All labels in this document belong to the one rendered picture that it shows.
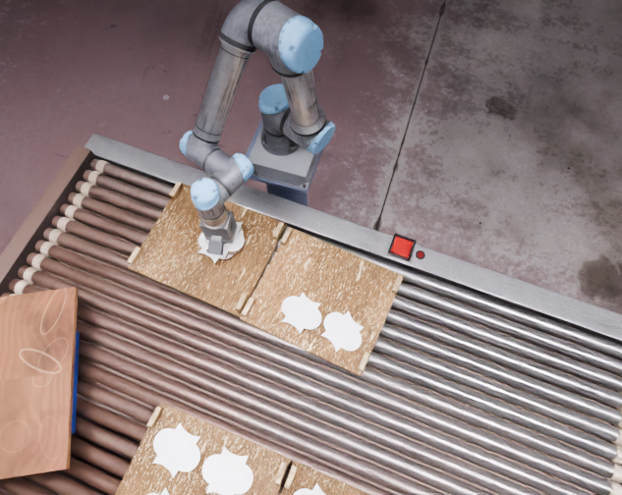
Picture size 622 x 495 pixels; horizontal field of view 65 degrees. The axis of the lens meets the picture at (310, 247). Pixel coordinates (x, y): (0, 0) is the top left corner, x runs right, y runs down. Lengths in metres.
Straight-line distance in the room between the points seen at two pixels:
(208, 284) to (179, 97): 1.88
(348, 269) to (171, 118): 1.91
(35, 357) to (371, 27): 2.84
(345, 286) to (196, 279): 0.48
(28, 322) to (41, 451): 0.36
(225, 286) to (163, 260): 0.23
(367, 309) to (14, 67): 2.99
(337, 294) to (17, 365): 0.94
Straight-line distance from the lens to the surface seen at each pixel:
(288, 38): 1.20
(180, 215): 1.73
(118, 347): 1.65
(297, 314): 1.52
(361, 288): 1.57
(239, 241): 1.57
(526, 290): 1.72
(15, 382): 1.62
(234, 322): 1.57
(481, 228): 2.83
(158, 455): 1.53
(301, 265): 1.59
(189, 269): 1.64
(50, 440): 1.54
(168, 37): 3.66
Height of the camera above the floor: 2.41
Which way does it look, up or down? 67 degrees down
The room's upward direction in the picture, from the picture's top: 2 degrees counter-clockwise
